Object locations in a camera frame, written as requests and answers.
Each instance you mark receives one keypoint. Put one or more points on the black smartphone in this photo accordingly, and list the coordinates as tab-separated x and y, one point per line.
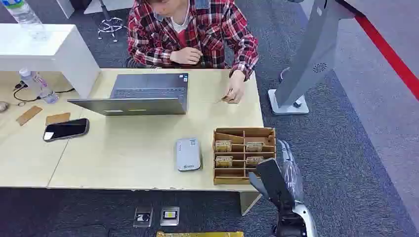
66	129

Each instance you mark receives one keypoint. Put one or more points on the large clear water bottle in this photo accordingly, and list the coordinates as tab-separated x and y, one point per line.
24	14

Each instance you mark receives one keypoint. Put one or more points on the brown cardboard piece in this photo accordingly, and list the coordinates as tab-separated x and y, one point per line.
58	118

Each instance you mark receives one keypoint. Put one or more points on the person's left hand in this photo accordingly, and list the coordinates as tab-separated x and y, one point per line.
236	88

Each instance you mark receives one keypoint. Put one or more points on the person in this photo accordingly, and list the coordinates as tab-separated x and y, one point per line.
209	32

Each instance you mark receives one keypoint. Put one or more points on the wooden card box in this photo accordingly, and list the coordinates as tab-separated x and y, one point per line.
244	178

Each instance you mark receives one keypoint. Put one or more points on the pale desk leg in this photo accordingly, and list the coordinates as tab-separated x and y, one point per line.
248	201

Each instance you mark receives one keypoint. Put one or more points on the small clear water bottle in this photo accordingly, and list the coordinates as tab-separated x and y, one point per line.
41	87

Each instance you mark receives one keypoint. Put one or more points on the person's right hand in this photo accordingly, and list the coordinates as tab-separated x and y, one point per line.
186	55

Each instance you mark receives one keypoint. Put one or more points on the chrome chair base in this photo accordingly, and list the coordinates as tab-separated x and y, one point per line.
111	24

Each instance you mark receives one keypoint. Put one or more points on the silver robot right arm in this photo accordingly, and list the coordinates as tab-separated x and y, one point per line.
307	222

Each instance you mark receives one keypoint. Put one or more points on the long brown cardboard strip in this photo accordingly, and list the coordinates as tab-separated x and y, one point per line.
29	115

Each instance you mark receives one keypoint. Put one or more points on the tan card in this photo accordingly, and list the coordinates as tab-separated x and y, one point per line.
225	96

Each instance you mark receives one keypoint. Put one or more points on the floor socket with black plug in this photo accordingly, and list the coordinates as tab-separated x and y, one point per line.
143	217

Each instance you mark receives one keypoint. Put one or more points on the yellow strip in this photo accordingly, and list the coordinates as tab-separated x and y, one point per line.
199	234

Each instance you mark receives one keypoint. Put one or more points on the white desk riser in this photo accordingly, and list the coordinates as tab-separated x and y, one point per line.
49	49

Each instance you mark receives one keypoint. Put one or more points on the grey open laptop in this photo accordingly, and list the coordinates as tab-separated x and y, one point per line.
144	95

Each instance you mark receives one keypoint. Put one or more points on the floor socket with yellow label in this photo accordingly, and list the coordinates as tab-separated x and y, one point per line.
170	216

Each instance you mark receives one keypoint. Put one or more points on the grey kiosk stand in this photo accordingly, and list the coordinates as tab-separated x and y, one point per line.
311	52

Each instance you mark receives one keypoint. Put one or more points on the printed card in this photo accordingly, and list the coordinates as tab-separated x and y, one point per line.
223	146
254	161
254	147
224	162

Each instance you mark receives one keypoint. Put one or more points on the red floor tape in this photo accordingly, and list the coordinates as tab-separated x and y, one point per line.
389	55

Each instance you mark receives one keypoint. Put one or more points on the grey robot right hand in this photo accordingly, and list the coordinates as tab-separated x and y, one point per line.
275	183

